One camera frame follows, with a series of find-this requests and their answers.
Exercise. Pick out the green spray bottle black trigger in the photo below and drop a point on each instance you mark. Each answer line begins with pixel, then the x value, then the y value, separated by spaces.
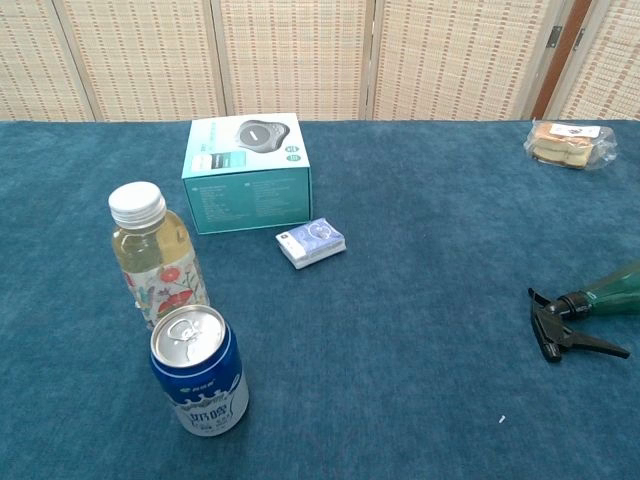
pixel 607 292

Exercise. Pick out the yellow drink bottle white cap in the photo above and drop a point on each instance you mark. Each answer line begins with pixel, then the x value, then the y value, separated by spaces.
pixel 150 250

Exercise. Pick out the blue tissue pack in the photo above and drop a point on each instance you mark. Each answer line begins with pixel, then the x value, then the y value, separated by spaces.
pixel 311 242

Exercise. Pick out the teal speaker product box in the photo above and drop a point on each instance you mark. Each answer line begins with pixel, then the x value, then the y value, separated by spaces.
pixel 245 170

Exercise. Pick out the blue velvet tablecloth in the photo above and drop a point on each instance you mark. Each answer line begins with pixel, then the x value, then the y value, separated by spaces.
pixel 400 325

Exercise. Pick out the blue white milk can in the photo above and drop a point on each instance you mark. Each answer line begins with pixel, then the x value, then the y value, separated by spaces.
pixel 200 380

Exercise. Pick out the woven bamboo folding screen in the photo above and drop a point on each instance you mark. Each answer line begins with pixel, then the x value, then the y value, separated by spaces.
pixel 300 55

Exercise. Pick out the bagged sandwich cakes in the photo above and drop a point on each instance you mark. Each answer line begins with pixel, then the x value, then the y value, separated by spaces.
pixel 565 142

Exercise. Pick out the metal screen hinge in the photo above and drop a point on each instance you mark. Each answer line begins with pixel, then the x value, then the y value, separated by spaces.
pixel 553 36
pixel 579 39

